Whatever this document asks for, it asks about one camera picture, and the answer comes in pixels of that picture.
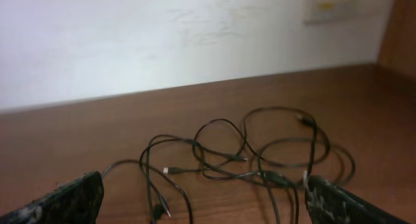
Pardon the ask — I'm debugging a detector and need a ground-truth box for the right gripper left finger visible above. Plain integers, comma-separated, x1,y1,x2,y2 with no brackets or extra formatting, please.
1,171,104,224

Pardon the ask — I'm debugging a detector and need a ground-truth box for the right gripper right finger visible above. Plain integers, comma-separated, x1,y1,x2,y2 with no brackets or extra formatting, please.
305,176,407,224

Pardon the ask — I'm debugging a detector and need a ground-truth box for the white wall switch panel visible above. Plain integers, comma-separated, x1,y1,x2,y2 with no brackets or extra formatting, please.
304,0,355,23

